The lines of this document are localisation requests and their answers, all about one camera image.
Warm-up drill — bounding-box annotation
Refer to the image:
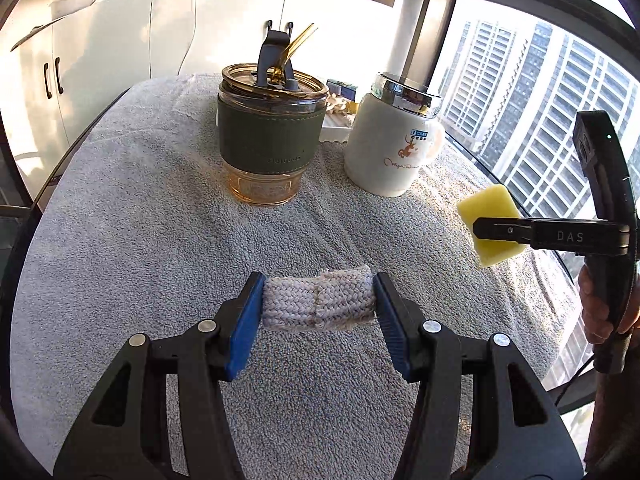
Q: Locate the white plastic tray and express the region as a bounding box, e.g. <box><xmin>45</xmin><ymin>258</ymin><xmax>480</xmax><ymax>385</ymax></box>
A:
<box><xmin>319</xmin><ymin>96</ymin><xmax>358</xmax><ymax>143</ymax></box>

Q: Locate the dark blue tissue pack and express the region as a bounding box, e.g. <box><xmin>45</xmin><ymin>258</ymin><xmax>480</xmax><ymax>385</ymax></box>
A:
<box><xmin>326</xmin><ymin>79</ymin><xmax>358</xmax><ymax>102</ymax></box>

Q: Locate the white ceramic mug chrome lid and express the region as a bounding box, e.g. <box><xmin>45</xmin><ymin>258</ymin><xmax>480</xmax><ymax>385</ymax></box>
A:
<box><xmin>344</xmin><ymin>73</ymin><xmax>445</xmax><ymax>197</ymax></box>

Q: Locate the glass cup green sleeve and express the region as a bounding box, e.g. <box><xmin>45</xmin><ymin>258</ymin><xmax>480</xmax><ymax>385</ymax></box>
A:
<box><xmin>216</xmin><ymin>23</ymin><xmax>329</xmax><ymax>206</ymax></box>

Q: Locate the yellow sponge block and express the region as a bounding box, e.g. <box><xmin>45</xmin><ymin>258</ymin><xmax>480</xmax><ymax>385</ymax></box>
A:
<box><xmin>457</xmin><ymin>184</ymin><xmax>525</xmax><ymax>268</ymax></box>

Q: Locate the person right hand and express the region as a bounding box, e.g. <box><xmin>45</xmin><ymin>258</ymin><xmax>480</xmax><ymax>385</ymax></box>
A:
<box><xmin>578</xmin><ymin>266</ymin><xmax>640</xmax><ymax>348</ymax></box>

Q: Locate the black glass table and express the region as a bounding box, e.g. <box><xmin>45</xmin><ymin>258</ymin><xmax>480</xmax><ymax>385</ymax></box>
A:
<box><xmin>0</xmin><ymin>84</ymin><xmax>137</xmax><ymax>311</ymax></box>

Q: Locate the grey terry towel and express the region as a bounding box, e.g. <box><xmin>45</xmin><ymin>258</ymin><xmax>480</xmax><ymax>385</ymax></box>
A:
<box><xmin>10</xmin><ymin>75</ymin><xmax>580</xmax><ymax>479</ymax></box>

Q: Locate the white lower cabinet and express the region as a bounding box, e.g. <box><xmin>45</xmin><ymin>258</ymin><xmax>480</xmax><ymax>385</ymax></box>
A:
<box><xmin>1</xmin><ymin>0</ymin><xmax>402</xmax><ymax>195</ymax></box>

